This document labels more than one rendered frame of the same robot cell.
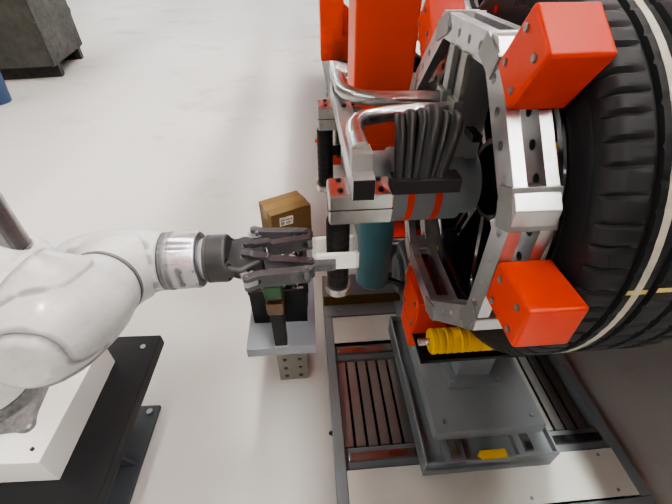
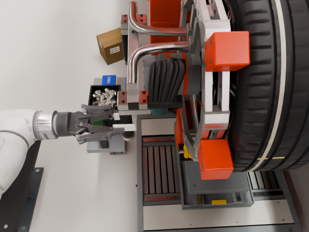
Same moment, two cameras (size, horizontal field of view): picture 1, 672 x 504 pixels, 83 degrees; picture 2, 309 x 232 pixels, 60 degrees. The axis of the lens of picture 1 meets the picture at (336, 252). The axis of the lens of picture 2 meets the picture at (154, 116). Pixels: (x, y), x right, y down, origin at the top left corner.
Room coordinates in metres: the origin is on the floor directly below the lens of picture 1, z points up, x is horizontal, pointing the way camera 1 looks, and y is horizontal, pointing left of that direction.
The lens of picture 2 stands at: (0.02, -0.10, 1.52)
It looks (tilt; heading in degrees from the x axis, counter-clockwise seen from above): 56 degrees down; 2
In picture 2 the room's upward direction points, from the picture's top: straight up
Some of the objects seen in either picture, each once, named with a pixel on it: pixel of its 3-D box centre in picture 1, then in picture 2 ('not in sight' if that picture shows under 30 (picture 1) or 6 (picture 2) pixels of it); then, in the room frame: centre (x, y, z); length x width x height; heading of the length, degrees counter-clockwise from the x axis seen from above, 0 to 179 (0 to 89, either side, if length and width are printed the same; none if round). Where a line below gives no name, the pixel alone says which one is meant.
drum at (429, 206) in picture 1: (415, 183); (175, 74); (0.65, -0.15, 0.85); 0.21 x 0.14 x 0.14; 95
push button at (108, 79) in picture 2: not in sight; (109, 81); (0.94, 0.16, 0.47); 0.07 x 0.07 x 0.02; 5
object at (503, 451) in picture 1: (459, 380); (209, 161); (0.66, -0.39, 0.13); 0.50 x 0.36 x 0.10; 5
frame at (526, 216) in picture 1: (451, 182); (196, 73); (0.65, -0.22, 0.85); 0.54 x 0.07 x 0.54; 5
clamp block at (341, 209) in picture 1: (358, 199); (134, 102); (0.46, -0.03, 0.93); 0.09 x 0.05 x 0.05; 95
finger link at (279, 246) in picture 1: (279, 246); (96, 117); (0.48, 0.09, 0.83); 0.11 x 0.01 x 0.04; 106
